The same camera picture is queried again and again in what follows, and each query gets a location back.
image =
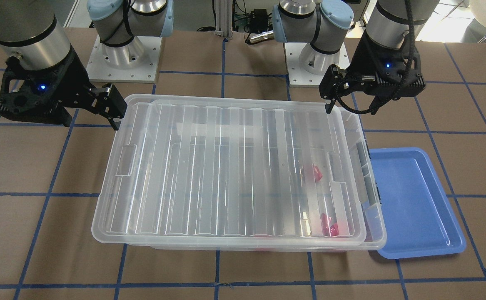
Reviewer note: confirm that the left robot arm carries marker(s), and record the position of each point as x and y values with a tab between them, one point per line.
324	26

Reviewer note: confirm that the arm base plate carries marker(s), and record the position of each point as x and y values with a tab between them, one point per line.
136	62
306	67

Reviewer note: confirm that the aluminium frame post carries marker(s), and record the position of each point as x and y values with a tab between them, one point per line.
223	15

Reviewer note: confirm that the red block carried to tray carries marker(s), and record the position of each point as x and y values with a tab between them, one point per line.
316	173

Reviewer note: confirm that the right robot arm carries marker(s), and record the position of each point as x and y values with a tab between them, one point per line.
30	28

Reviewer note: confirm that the clear plastic box lid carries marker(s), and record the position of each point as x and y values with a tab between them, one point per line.
123	187

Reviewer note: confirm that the blue plastic tray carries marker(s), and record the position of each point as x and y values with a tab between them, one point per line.
419	219

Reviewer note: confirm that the red block in box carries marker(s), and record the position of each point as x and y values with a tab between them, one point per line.
333	230
326	221

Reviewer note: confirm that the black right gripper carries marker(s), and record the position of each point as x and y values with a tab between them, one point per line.
73	79

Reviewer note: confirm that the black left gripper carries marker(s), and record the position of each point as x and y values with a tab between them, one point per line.
364	58

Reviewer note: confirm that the clear plastic storage box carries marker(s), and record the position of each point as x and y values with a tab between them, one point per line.
367	187

